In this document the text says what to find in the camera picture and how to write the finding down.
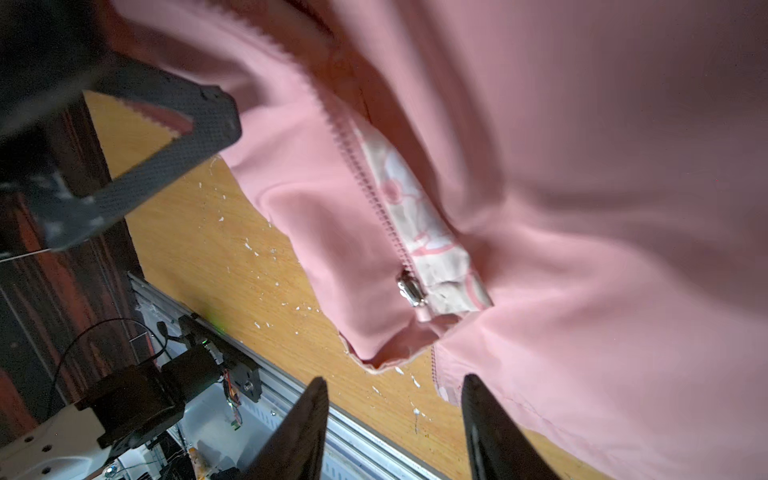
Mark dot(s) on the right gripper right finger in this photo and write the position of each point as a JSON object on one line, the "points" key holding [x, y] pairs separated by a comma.
{"points": [[497, 448]]}

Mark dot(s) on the metal zipper slider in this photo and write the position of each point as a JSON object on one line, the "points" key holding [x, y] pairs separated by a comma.
{"points": [[410, 289]]}

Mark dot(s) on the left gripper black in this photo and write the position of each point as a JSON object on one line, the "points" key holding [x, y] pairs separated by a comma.
{"points": [[51, 51]]}

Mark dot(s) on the aluminium front rail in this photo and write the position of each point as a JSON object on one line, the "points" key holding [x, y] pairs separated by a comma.
{"points": [[231, 421]]}

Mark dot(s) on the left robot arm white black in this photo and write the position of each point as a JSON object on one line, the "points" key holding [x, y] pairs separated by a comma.
{"points": [[121, 412]]}

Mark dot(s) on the pink zip jacket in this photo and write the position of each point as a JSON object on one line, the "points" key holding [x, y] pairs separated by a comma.
{"points": [[579, 187]]}

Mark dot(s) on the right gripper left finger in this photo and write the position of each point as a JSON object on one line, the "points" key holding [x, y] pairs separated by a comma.
{"points": [[295, 450]]}

